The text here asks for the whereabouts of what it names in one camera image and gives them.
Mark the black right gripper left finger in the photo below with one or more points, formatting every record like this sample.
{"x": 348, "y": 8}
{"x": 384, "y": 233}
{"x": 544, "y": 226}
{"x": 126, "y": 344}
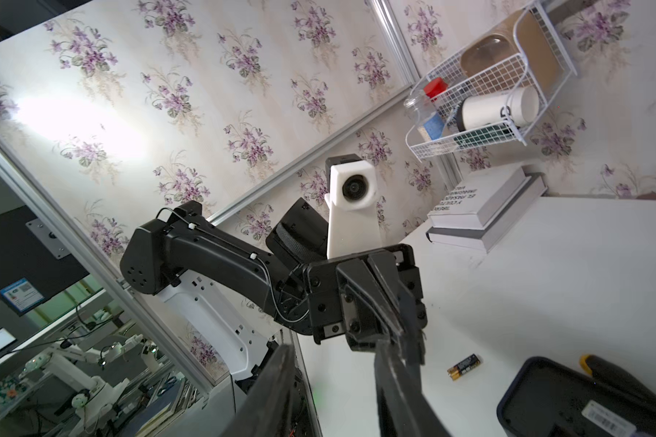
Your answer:
{"x": 267, "y": 410}

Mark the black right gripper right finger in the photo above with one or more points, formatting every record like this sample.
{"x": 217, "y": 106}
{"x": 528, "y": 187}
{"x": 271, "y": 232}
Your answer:
{"x": 402, "y": 408}

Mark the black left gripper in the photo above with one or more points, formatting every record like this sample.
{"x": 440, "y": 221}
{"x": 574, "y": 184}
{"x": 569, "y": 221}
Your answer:
{"x": 369, "y": 297}

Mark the black gold AA battery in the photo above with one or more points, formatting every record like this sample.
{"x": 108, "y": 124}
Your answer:
{"x": 465, "y": 366}

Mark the black square alarm clock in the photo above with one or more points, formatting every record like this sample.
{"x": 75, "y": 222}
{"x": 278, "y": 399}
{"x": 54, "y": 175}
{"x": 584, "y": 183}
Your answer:
{"x": 550, "y": 399}

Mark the black handled screwdriver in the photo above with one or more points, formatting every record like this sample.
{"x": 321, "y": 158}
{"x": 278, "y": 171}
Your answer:
{"x": 620, "y": 385}

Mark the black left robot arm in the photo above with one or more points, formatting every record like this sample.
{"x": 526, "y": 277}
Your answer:
{"x": 183, "y": 258}

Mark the grey book underneath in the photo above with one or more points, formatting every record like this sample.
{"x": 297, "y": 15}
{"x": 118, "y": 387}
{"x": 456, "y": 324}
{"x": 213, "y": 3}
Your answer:
{"x": 508, "y": 216}

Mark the white book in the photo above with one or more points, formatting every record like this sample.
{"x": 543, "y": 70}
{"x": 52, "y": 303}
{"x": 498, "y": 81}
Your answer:
{"x": 478, "y": 198}

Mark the clear plastic bottle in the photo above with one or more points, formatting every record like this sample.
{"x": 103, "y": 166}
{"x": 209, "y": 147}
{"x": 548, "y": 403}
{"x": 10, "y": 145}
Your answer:
{"x": 428, "y": 122}

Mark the brown cardboard box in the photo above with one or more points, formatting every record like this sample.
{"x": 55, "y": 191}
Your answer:
{"x": 518, "y": 33}

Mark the white wire basket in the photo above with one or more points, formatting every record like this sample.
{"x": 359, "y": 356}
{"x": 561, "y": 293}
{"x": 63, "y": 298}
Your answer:
{"x": 508, "y": 74}

